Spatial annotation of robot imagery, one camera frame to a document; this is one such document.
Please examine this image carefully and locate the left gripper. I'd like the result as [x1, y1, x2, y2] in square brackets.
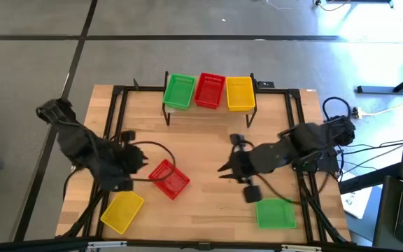
[111, 129, 149, 193]

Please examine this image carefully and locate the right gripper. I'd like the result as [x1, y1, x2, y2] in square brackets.
[217, 132, 262, 204]

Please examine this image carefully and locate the red plastic basket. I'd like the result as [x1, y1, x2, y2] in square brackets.
[148, 159, 191, 201]
[193, 71, 227, 110]

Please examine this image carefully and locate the yellow plastic basket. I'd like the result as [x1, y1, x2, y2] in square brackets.
[225, 76, 257, 113]
[99, 190, 146, 235]

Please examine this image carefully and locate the green plastic basket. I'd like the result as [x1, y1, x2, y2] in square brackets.
[255, 197, 297, 230]
[162, 73, 197, 111]

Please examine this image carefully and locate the black-legged wooden shelf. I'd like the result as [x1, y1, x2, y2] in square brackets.
[162, 71, 258, 129]

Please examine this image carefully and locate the white paper sheet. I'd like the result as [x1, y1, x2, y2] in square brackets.
[340, 188, 374, 220]

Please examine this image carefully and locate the black desk foot beam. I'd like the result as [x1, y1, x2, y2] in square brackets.
[339, 162, 403, 195]

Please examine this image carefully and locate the white power strip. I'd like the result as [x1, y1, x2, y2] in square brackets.
[351, 106, 367, 120]

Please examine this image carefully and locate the black desk leg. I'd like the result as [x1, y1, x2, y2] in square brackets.
[356, 66, 403, 95]

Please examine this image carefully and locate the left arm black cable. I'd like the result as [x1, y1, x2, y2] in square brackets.
[131, 140, 177, 183]

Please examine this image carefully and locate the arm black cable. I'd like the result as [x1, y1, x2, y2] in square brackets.
[131, 140, 177, 183]
[322, 97, 352, 122]

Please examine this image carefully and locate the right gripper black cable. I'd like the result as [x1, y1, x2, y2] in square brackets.
[255, 173, 307, 206]

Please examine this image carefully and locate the silver metal bracket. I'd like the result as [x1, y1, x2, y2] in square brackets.
[281, 244, 323, 252]
[86, 240, 128, 249]

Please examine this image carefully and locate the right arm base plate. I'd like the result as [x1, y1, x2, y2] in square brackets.
[292, 150, 341, 174]

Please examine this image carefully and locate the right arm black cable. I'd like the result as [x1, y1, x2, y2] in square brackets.
[322, 97, 352, 122]

